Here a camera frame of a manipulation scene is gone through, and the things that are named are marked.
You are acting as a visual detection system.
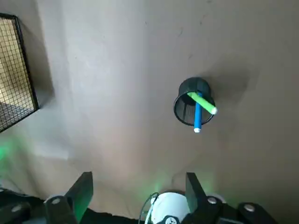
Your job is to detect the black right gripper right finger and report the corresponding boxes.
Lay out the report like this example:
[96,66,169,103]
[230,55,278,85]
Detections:
[182,172,280,224]

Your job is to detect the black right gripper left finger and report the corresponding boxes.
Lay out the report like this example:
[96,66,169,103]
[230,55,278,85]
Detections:
[0,171,94,224]

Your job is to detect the blue marker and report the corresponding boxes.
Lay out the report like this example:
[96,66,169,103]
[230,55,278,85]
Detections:
[193,92,203,133]

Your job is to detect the green marker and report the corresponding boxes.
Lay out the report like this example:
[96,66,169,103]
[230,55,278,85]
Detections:
[188,91,218,115]

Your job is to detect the black mesh pen holder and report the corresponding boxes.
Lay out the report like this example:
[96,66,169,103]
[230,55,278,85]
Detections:
[173,76,216,126]

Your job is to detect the black cable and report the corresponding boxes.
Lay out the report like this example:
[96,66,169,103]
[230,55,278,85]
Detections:
[139,192,160,224]

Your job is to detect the black wire shelf wooden boards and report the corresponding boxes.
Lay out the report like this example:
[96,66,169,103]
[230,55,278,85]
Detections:
[0,13,40,133]

